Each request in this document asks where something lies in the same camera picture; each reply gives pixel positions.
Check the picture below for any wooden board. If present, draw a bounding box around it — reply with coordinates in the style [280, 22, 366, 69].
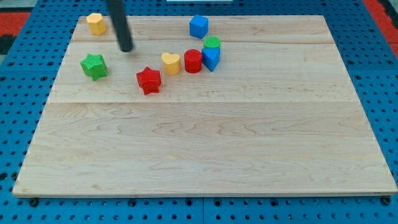
[13, 16, 397, 198]

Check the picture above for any red cylinder block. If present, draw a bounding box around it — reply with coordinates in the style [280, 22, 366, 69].
[184, 49, 202, 73]

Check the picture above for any yellow heart block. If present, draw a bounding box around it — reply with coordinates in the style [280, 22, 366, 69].
[161, 52, 181, 75]

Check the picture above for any blue triangle block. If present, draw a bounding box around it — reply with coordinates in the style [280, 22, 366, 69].
[201, 48, 221, 72]

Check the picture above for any red star block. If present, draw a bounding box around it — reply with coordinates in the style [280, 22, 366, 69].
[136, 67, 162, 95]

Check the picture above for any green cylinder block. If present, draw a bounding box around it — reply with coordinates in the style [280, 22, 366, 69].
[203, 36, 221, 49]

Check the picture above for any blue cube block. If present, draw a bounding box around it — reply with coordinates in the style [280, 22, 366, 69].
[189, 15, 209, 39]

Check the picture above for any green star block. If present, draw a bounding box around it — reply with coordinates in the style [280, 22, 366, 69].
[80, 54, 108, 81]

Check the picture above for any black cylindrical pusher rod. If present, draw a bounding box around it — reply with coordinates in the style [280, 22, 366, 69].
[106, 0, 134, 52]

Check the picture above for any yellow hexagon block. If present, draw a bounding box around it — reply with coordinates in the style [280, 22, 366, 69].
[86, 12, 107, 35]

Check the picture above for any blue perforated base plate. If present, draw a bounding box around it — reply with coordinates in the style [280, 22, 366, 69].
[1, 0, 397, 223]

